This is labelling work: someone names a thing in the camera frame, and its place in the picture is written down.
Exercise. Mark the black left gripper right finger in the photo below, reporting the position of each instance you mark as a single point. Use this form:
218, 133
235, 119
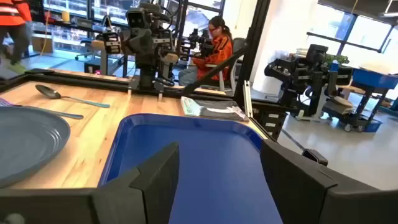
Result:
298, 186

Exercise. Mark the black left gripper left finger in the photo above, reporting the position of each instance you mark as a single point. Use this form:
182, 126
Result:
149, 186

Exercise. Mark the grey-blue ridged plate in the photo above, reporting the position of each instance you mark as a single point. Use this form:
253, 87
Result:
28, 140

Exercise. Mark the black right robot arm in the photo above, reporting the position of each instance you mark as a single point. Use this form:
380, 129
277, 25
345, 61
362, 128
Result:
147, 77

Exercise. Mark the blue plastic tray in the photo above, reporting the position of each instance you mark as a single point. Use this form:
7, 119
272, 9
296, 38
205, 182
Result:
202, 149

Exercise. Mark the yellow cup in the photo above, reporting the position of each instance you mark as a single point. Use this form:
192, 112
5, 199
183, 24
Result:
65, 16

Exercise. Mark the black robot arms at desk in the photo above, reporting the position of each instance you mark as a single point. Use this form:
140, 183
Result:
199, 43

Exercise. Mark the person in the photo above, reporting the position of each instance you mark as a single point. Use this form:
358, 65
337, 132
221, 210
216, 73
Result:
12, 15
217, 53

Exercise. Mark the grey and white chair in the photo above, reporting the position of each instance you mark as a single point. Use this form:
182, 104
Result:
237, 45

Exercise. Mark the cardboard box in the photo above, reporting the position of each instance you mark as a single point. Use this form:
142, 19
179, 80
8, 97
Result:
42, 43

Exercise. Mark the black background robot station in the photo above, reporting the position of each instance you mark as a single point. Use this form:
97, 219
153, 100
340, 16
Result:
311, 74

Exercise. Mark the blue cart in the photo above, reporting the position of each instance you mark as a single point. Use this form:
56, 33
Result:
373, 79

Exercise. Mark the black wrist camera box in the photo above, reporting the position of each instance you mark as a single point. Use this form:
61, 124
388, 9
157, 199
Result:
136, 18

